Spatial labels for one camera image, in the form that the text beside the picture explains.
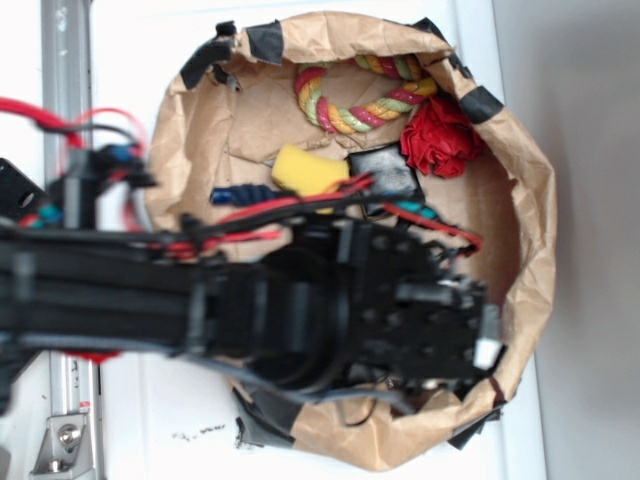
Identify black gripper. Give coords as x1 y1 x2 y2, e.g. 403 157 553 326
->
251 215 504 395

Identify dark blue rope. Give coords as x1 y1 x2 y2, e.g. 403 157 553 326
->
209 183 284 206

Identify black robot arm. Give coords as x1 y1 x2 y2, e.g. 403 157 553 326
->
1 177 505 414

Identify yellow sponge piece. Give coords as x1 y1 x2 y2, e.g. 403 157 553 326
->
271 144 350 197

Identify black square pouch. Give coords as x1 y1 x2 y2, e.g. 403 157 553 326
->
347 142 425 203

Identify red crumpled paper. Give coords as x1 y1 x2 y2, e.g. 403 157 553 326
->
400 96 486 179

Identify brown paper bag bin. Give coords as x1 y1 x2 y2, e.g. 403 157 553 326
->
145 11 557 471

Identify white tray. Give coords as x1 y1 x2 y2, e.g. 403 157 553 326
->
90 1 546 479

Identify multicolour twisted rope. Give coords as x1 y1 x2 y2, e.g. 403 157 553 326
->
293 54 439 134

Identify red and black cables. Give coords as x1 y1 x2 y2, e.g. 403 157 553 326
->
0 97 485 264

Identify metal corner bracket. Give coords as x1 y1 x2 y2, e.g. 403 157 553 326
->
29 413 96 480

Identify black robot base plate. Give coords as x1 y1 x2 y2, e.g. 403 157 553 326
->
0 158 49 228

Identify aluminium extrusion rail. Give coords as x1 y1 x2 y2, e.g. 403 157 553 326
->
40 0 104 479

